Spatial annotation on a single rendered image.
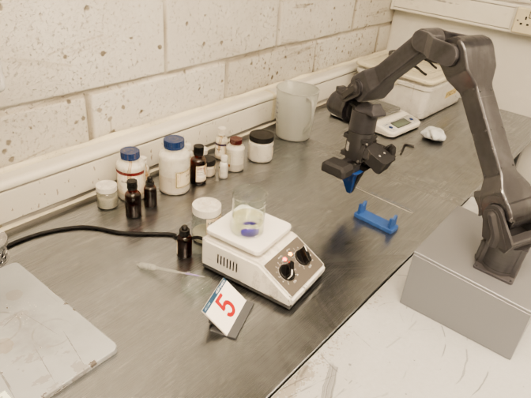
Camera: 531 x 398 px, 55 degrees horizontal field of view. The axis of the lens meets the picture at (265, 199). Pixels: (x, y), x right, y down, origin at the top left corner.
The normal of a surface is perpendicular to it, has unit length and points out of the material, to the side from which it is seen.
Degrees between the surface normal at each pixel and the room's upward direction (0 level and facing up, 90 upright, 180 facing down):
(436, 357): 0
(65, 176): 90
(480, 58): 61
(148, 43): 90
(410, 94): 93
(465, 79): 114
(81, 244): 0
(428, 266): 90
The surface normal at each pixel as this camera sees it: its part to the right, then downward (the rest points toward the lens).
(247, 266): -0.55, 0.38
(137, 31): 0.77, 0.37
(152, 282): 0.08, -0.86
